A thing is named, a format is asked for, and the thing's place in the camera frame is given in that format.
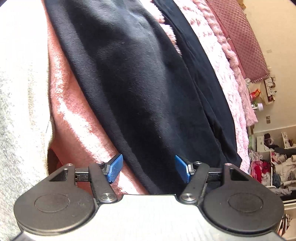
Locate pink knitted blanket edge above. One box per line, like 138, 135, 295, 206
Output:
193, 1, 257, 127

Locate pile of folded clothes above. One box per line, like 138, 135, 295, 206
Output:
271, 147, 295, 197

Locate black pants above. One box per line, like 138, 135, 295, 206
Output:
45, 1, 241, 194

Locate red snack bag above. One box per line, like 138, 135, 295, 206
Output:
250, 89, 261, 101

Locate fluffy pink blanket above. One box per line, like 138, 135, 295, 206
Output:
142, 1, 250, 172

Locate cream open wardrobe shelf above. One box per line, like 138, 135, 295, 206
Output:
247, 126, 295, 240

